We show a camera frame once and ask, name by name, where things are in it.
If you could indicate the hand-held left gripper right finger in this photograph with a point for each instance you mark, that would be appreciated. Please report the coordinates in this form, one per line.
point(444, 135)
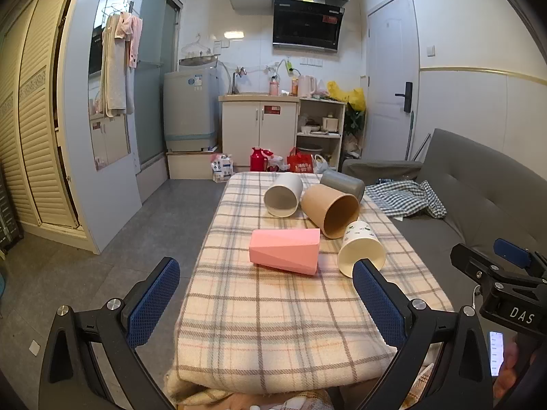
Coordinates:
point(378, 305)

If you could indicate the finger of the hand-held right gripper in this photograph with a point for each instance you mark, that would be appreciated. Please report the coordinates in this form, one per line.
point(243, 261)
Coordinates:
point(470, 261)
point(513, 253)

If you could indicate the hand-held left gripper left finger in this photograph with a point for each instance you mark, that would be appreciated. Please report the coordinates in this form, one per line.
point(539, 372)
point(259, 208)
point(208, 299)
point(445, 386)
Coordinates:
point(151, 307)

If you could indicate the white floral cup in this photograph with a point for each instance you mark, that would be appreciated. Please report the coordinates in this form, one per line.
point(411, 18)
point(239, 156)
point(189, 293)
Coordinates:
point(361, 243)

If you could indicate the pink faceted cup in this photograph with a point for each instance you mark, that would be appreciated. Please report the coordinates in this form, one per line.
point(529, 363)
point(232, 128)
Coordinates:
point(284, 250)

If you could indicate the brown cup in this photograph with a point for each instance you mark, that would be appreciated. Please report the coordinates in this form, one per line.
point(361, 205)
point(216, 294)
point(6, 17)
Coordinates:
point(324, 207)

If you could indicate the white cup grey inside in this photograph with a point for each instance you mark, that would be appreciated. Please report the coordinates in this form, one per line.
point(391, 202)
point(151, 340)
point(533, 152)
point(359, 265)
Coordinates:
point(284, 192)

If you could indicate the person's right hand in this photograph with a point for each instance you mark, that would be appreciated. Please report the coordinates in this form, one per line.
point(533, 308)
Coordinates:
point(510, 371)

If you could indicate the smartphone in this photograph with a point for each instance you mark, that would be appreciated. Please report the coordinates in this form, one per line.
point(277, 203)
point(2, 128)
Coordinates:
point(495, 352)

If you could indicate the grey sofa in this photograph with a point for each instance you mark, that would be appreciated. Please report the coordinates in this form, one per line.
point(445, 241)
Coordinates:
point(470, 188)

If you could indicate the blue checked cloth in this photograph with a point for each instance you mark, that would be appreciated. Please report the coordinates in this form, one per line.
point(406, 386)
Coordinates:
point(401, 196)

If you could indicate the plaid blanket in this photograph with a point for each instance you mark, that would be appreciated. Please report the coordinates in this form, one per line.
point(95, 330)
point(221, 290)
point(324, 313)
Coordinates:
point(277, 316)

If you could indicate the white platform box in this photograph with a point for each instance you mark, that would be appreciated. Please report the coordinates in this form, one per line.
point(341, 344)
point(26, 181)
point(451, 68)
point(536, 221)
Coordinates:
point(190, 164)

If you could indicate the white plastic bag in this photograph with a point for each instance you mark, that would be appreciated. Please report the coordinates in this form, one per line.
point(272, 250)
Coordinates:
point(322, 164)

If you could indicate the tissue pack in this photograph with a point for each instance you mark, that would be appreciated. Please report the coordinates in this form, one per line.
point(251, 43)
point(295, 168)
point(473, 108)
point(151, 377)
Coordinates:
point(221, 168)

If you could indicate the red gift bag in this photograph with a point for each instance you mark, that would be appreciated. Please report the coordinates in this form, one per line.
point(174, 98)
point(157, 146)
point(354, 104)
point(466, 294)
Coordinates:
point(300, 163)

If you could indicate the white open shelf unit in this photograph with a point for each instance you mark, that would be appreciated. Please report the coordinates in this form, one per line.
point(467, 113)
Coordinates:
point(342, 136)

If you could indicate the red thermos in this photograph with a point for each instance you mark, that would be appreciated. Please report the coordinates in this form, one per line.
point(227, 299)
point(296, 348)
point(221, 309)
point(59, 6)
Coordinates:
point(256, 160)

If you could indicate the green plant bunch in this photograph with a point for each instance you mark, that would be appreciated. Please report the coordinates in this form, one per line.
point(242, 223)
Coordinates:
point(354, 121)

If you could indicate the white jug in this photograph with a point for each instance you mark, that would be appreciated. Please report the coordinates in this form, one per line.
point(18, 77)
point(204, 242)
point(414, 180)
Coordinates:
point(329, 124)

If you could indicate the yellow plastic bag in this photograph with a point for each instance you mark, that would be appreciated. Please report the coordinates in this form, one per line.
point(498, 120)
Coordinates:
point(354, 96)

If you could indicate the white sink cabinet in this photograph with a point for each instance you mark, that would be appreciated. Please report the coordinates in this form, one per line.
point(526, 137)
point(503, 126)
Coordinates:
point(256, 132)

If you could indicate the grey washing machine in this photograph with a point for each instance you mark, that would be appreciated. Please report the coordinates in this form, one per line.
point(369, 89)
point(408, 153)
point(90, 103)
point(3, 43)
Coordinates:
point(190, 106)

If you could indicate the white door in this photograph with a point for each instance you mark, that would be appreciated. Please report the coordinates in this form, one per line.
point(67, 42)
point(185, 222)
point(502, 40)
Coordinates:
point(389, 59)

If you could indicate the cream louvered wardrobe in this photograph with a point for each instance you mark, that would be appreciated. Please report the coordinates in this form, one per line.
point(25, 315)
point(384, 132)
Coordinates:
point(30, 115)

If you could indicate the white kettle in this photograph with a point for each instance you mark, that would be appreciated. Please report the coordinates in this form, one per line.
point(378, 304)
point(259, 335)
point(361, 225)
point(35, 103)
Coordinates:
point(305, 86)

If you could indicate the white towel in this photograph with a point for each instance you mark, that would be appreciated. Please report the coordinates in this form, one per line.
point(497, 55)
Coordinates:
point(113, 77)

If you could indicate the orange bottle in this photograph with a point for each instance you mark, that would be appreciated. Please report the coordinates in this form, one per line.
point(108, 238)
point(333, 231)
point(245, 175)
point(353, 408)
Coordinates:
point(294, 86)

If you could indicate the metal faucet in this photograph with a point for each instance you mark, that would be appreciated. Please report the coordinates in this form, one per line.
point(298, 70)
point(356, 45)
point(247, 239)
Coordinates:
point(234, 81)

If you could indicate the pink bottle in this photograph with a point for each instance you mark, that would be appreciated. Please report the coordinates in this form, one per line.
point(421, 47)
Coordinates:
point(274, 87)

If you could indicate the white clothes hanger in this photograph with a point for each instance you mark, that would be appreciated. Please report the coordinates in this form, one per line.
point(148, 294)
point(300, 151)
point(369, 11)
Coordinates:
point(197, 47)

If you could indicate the pink towel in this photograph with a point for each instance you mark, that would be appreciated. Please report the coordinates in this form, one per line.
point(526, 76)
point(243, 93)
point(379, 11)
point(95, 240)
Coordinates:
point(134, 38)

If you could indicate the frosted glass door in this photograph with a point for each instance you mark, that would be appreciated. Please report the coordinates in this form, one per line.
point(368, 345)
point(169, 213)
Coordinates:
point(156, 21)

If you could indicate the black range hood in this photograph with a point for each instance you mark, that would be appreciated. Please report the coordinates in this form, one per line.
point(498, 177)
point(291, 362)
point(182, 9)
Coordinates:
point(307, 21)

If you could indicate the wall mirror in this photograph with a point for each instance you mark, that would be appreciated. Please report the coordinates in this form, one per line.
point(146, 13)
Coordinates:
point(107, 145)

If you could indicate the white light switch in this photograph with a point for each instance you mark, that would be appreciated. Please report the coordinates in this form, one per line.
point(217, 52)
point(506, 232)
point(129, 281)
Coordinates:
point(430, 50)

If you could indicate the white wall outlets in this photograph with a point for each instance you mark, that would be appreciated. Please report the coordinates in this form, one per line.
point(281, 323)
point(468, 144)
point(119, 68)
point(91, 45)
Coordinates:
point(311, 62)

